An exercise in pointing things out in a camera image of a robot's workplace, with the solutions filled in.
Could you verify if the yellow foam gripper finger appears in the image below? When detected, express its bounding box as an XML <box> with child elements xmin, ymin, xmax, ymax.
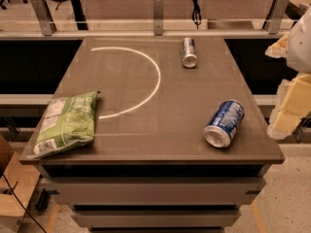
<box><xmin>267</xmin><ymin>74</ymin><xmax>311</xmax><ymax>140</ymax></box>
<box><xmin>265</xmin><ymin>34</ymin><xmax>289</xmax><ymax>58</ymax></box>

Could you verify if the slim silver redbull can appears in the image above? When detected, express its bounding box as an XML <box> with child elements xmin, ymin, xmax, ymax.
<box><xmin>182</xmin><ymin>37</ymin><xmax>197</xmax><ymax>68</ymax></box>

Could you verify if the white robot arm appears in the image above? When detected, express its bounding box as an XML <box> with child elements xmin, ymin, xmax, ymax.
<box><xmin>265</xmin><ymin>8</ymin><xmax>311</xmax><ymax>140</ymax></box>

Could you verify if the blue pepsi can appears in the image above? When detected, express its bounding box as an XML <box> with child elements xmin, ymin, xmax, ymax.
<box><xmin>203</xmin><ymin>100</ymin><xmax>245</xmax><ymax>149</ymax></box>

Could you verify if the grey drawer cabinet table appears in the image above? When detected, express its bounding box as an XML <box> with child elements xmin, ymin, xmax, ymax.
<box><xmin>18</xmin><ymin>36</ymin><xmax>286</xmax><ymax>233</ymax></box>

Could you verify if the green chip bag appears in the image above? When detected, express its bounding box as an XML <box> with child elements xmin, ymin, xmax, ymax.
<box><xmin>27</xmin><ymin>91</ymin><xmax>98</xmax><ymax>159</ymax></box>

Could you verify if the cardboard box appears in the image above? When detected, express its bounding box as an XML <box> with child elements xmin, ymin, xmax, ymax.
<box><xmin>0</xmin><ymin>135</ymin><xmax>40</xmax><ymax>233</ymax></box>

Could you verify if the right metal rail bracket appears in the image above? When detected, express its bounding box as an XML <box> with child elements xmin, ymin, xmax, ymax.
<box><xmin>263</xmin><ymin>0</ymin><xmax>290</xmax><ymax>35</ymax></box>

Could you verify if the metal rail bracket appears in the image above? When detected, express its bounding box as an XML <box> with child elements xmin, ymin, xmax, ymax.
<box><xmin>154</xmin><ymin>0</ymin><xmax>163</xmax><ymax>36</ymax></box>
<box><xmin>30</xmin><ymin>0</ymin><xmax>56</xmax><ymax>36</ymax></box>
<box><xmin>263</xmin><ymin>0</ymin><xmax>290</xmax><ymax>35</ymax></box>

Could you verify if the black hanging cable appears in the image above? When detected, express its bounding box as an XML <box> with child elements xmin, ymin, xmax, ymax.
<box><xmin>190</xmin><ymin>0</ymin><xmax>203</xmax><ymax>30</ymax></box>

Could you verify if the middle metal rail bracket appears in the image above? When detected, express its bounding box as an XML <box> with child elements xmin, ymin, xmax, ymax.
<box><xmin>154</xmin><ymin>0</ymin><xmax>163</xmax><ymax>36</ymax></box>

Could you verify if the left metal rail bracket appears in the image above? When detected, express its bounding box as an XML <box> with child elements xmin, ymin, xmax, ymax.
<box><xmin>30</xmin><ymin>0</ymin><xmax>56</xmax><ymax>36</ymax></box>

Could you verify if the black floor cable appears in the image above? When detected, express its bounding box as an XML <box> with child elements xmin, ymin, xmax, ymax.
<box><xmin>0</xmin><ymin>173</ymin><xmax>48</xmax><ymax>233</ymax></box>

